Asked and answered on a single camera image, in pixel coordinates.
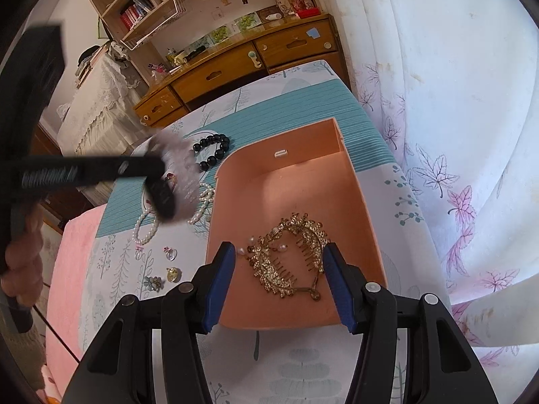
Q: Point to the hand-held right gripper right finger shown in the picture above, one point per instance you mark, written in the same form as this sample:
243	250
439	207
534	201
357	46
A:
341	290

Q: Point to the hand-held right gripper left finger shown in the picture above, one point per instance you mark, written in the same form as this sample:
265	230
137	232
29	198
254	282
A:
219	286

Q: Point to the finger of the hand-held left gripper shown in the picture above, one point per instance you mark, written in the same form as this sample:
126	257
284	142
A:
105	170
162	197

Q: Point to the twisted pearl strand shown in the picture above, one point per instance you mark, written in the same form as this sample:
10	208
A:
202	206

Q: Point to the red bead hoop earring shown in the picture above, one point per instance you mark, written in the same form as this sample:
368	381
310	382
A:
170	253

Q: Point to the gold leaf hair comb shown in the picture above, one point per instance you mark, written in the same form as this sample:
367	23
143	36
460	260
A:
290	256

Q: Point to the peach plastic box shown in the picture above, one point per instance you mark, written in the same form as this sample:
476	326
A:
294	193

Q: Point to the person's left hand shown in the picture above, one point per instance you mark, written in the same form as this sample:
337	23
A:
27	261

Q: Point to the gold heart brooch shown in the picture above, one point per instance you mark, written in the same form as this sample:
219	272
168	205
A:
173	274

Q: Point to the pink clear drop earring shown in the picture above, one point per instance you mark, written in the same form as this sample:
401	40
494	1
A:
139	251

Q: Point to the white lace cover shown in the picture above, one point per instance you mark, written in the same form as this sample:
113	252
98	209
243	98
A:
101	105

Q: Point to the flower brooch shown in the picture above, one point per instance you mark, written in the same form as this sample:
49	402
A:
152	283

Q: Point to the pink blanket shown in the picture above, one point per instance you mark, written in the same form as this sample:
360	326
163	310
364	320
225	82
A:
71	261

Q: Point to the row of red books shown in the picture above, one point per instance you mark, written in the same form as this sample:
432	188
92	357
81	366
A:
137	12

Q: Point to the wooden desk with drawers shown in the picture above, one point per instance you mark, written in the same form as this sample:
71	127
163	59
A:
219	71

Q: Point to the black bottle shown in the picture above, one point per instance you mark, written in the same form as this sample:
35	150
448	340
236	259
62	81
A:
196	54

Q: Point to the wooden bookshelf with books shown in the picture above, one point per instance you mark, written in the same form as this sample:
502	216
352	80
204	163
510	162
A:
168	17

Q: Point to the teal white printed tablecloth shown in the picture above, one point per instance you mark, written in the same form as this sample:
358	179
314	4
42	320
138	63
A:
294	105

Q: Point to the white green knob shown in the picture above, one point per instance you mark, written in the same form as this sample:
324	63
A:
254	58

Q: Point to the blue sticker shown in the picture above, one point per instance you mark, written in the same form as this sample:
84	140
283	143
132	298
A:
314	33

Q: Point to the white floral curtain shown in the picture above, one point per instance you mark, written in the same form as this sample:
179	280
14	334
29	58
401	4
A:
463	92

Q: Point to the red flat box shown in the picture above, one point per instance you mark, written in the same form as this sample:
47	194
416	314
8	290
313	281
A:
308	13

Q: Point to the white red patterned cup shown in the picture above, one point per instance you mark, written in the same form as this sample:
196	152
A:
294	0

